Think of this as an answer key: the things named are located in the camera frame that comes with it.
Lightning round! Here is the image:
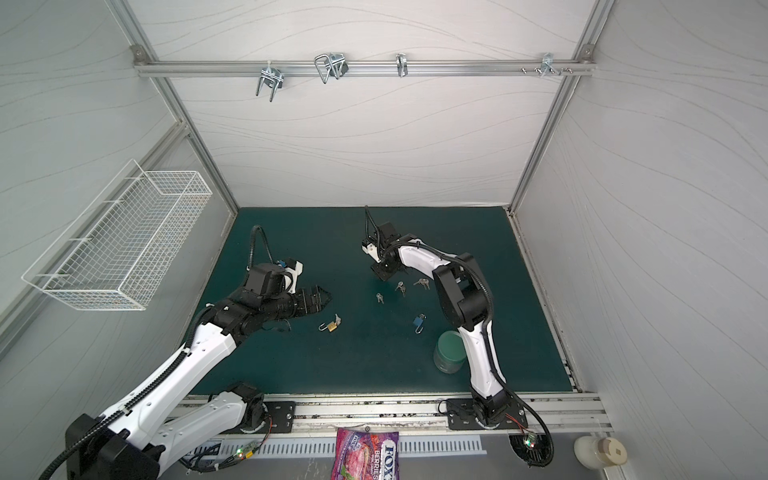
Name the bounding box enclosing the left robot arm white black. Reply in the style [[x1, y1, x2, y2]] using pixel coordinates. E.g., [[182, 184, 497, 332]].
[[41, 262, 332, 479]]

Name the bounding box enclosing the small metal bracket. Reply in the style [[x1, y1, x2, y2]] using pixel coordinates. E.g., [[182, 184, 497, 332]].
[[395, 53, 408, 78]]

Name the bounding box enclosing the white plastic bottle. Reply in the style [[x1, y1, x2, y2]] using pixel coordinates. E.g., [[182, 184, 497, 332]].
[[573, 436, 628, 470]]

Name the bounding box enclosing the white slotted cable duct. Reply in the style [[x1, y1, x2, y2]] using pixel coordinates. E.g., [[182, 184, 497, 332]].
[[179, 435, 487, 462]]

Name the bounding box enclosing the left black corrugated cable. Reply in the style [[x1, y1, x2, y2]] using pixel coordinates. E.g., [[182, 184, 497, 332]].
[[38, 224, 277, 480]]

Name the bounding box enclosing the small blue padlock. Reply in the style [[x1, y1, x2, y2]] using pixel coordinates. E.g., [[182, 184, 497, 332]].
[[413, 314, 426, 334]]

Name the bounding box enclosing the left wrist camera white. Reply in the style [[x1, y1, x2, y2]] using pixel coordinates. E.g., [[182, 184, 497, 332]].
[[277, 258, 303, 294]]

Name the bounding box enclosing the metal hook bracket right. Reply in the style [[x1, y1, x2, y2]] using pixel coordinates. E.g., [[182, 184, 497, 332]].
[[520, 53, 573, 78]]

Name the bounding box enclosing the white wire basket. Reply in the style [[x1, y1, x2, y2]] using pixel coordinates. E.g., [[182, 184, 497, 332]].
[[21, 160, 212, 311]]

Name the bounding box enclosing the metal u-bolt clamp middle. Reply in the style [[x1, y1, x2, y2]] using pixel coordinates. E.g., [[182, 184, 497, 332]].
[[314, 53, 349, 84]]

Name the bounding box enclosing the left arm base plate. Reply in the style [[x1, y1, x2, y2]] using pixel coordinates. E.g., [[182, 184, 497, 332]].
[[234, 401, 296, 434]]

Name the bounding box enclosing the aluminium cross rail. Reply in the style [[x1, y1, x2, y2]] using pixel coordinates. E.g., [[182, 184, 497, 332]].
[[134, 57, 597, 78]]

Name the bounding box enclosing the right black corrugated cable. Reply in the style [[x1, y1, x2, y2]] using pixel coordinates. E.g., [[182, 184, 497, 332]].
[[364, 206, 556, 468]]

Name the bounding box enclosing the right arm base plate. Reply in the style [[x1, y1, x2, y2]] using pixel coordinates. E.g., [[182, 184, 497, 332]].
[[437, 397, 529, 433]]

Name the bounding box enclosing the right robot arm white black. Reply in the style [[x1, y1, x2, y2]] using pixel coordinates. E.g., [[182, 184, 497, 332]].
[[362, 216, 517, 428]]

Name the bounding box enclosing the metal u-bolt clamp left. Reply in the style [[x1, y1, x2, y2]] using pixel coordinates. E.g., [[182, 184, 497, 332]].
[[255, 64, 284, 102]]

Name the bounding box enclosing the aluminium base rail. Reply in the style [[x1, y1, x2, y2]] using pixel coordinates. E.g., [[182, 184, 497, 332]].
[[265, 392, 614, 437]]

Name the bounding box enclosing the brass padlock with key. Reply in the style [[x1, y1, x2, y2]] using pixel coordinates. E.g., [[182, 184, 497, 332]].
[[318, 314, 342, 332]]

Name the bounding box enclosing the metal u-bolt clamp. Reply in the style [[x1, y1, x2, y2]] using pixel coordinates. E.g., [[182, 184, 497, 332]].
[[255, 64, 284, 102], [314, 53, 349, 84]]

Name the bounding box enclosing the purple candy bag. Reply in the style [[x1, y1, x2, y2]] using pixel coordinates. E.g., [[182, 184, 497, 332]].
[[331, 429, 400, 480]]

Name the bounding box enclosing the black corrugated cable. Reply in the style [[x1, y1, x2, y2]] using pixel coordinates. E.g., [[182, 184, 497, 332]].
[[38, 224, 277, 480], [364, 206, 556, 468]]

